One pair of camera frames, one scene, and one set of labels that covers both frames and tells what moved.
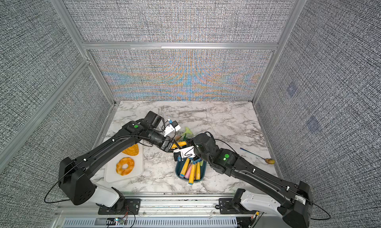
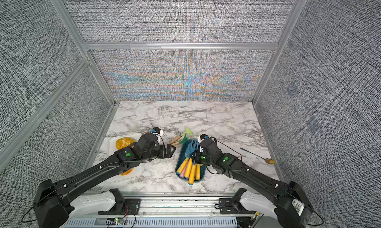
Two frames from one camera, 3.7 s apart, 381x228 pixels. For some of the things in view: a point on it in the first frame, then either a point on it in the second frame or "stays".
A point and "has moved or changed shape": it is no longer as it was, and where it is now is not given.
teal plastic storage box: (180, 165) stays
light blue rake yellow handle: (191, 172) stays
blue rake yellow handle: (180, 143) has moved or changed shape
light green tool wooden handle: (187, 131) stays
